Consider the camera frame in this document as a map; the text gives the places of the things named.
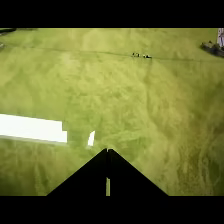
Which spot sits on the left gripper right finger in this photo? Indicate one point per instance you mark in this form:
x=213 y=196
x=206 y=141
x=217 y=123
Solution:
x=130 y=176

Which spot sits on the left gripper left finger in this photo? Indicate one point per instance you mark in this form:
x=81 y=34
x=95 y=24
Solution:
x=86 y=176

